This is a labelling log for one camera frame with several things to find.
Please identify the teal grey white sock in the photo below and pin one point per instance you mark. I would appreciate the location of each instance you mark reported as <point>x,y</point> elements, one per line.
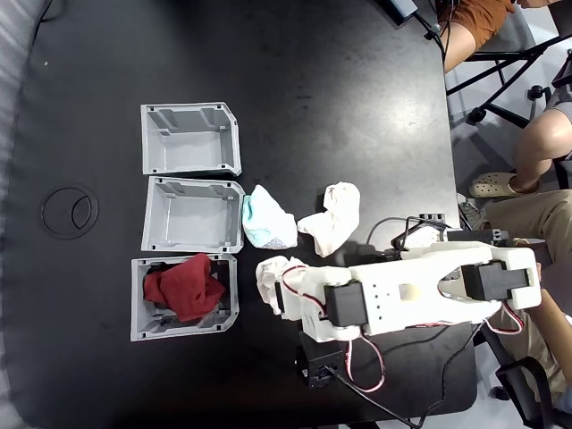
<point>268,219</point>

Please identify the maroon sock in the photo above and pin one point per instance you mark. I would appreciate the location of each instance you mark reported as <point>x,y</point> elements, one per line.
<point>187,286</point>

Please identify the grey plastic storage bin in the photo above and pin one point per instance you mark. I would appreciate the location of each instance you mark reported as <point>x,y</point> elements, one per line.
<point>192,147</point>
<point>192,223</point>
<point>138,304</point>

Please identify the patterned grey green shoe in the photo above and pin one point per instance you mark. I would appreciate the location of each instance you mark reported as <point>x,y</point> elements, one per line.
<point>473,216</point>

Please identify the beige perforated clog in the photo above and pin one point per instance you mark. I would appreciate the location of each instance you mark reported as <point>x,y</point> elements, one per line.
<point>491,185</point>

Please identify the round black table grommet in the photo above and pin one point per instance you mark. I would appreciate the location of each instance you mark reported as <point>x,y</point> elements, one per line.
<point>67,214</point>

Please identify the person's leg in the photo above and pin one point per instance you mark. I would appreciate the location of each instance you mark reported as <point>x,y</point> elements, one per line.
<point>465,36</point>
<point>536,214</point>
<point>536,147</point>

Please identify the black base mount block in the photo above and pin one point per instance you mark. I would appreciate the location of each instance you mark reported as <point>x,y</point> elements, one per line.
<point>473,236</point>

